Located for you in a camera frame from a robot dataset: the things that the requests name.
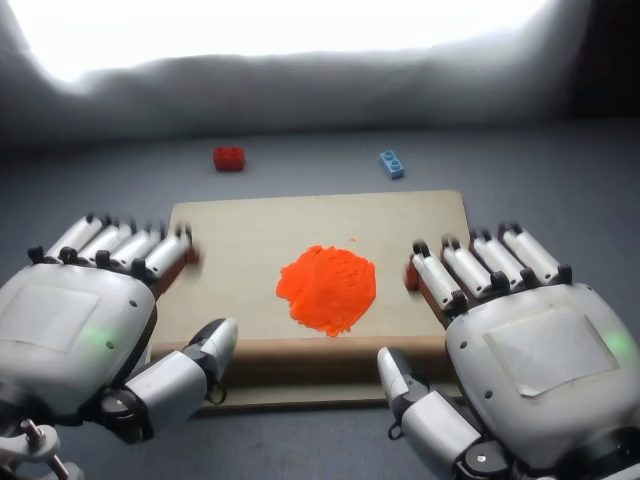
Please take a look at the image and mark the grey table cloth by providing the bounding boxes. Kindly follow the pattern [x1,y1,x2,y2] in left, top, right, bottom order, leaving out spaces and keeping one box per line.
[0,119,640,480]

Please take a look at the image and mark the orange play dough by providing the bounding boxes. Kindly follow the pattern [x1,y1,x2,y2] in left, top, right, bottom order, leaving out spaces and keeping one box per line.
[275,237,377,337]

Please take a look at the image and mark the white backdrop sheet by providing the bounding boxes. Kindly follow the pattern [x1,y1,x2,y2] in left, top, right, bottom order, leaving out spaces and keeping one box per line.
[0,0,640,146]

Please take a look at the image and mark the red toy brick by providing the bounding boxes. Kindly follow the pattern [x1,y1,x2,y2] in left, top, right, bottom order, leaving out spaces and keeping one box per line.
[212,145,247,173]

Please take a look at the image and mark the blue flat toy brick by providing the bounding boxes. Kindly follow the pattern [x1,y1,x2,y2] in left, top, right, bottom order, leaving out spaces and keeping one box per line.
[378,149,407,180]

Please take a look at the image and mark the light wooden board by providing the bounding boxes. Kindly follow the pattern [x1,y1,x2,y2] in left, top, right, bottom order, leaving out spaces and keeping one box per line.
[147,189,471,409]

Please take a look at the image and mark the wooden rolling pin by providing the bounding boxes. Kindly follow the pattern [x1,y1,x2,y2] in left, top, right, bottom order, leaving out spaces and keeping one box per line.
[148,335,454,389]

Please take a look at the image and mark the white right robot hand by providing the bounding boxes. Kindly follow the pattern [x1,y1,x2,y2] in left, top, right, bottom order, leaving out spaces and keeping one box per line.
[377,223,640,480]

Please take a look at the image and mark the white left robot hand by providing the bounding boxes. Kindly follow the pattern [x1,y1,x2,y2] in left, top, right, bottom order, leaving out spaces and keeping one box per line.
[0,212,239,446]

